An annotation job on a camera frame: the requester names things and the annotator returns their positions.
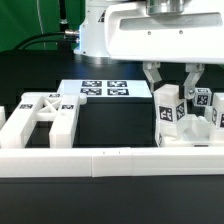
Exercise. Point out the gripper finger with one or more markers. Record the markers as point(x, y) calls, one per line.
point(187, 89)
point(151, 71)

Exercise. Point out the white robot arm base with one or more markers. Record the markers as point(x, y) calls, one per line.
point(91, 48)

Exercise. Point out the white chair seat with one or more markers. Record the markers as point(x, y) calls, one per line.
point(190, 131)

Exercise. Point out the white fence bar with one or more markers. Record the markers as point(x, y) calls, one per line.
point(2, 116)
point(105, 162)

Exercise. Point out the white tagged cube right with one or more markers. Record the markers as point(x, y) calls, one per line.
point(202, 97)

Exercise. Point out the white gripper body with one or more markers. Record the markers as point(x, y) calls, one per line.
point(194, 35)

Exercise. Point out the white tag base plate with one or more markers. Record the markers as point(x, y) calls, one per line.
point(106, 88)

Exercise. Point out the white chair back frame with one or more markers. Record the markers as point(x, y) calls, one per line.
point(62, 110)

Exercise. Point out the white front fence bar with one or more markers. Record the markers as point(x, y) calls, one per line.
point(105, 162)

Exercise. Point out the white left fence bar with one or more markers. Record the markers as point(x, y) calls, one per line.
point(2, 116)

